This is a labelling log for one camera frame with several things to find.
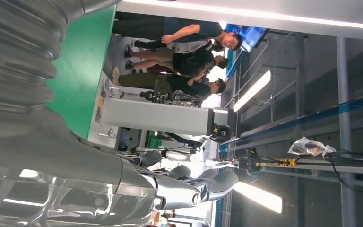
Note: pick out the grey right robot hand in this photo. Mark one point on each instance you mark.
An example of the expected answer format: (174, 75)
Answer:
(59, 163)

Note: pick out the green table mat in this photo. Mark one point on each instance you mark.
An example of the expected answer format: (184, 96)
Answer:
(81, 78)

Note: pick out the green plastic crate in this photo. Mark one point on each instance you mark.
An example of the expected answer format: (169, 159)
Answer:
(154, 142)

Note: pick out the grey wheeled machine with column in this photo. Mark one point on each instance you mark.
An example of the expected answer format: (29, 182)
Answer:
(156, 116)

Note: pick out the person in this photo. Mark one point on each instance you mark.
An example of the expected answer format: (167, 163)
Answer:
(194, 29)
(144, 81)
(191, 62)

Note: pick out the ceiling light panel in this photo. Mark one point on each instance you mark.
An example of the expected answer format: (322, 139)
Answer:
(259, 197)
(253, 89)

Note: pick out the clear plastic bag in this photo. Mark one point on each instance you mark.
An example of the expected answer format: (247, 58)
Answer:
(306, 147)

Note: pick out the blue wall screen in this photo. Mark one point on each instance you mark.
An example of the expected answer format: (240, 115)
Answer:
(253, 36)

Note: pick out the metal gantry rail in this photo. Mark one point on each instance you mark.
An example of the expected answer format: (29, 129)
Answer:
(310, 168)

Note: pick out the grey metal post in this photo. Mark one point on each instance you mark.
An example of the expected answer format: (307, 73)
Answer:
(344, 94)

